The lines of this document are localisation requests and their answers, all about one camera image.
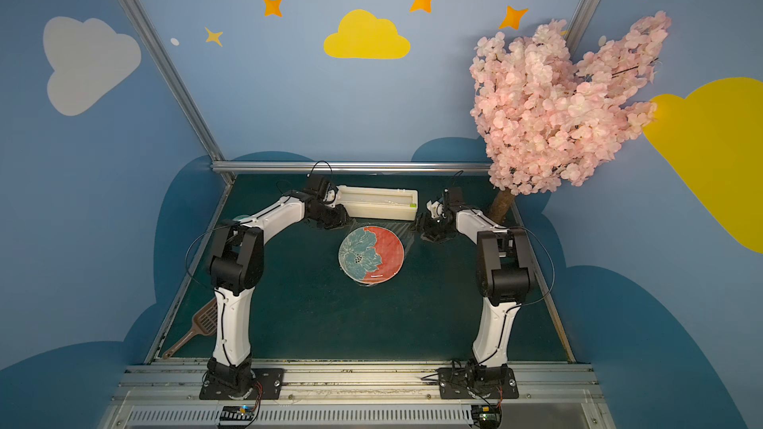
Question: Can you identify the white plastic wrap dispenser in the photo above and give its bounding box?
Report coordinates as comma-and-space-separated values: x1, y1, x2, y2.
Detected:
337, 185, 418, 222

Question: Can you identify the clear plastic wrap sheet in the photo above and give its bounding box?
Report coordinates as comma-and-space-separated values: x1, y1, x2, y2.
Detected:
345, 220, 415, 265

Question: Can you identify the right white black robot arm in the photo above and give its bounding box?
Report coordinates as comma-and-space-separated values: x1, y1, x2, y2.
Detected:
415, 208, 534, 385

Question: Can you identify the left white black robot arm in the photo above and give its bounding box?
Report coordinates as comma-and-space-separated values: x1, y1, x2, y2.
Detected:
208, 188, 349, 387

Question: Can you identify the red and teal floral plate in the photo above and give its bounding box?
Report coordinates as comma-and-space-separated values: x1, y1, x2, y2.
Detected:
338, 226, 405, 286

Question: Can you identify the pink artificial blossom tree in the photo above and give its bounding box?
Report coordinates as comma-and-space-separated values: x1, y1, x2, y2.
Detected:
469, 11, 672, 222

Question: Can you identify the brown slotted spatula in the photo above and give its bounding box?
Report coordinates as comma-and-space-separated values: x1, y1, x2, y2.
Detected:
162, 299, 218, 359

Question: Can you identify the right small circuit board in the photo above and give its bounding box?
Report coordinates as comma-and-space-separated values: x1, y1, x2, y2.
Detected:
471, 404, 502, 429

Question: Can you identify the small circuit board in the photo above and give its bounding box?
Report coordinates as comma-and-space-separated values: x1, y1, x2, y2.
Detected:
218, 405, 258, 428
471, 404, 502, 429

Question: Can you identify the left small circuit board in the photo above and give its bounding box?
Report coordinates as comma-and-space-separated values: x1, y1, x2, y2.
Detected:
218, 405, 258, 428

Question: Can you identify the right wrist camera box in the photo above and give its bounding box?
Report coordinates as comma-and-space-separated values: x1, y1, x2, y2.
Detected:
426, 187, 467, 220

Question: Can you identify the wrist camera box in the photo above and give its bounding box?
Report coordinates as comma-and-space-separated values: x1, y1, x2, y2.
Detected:
304, 174, 338, 203
426, 187, 467, 220

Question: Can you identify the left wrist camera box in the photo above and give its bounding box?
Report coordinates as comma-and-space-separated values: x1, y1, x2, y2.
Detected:
304, 174, 338, 203

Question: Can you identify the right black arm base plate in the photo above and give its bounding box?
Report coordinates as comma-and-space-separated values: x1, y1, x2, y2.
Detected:
436, 365, 520, 400

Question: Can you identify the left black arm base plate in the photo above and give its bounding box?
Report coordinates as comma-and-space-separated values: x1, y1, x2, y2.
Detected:
199, 365, 285, 401

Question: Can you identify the aluminium front rail frame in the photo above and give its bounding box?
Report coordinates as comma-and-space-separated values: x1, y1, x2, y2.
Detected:
100, 359, 615, 428

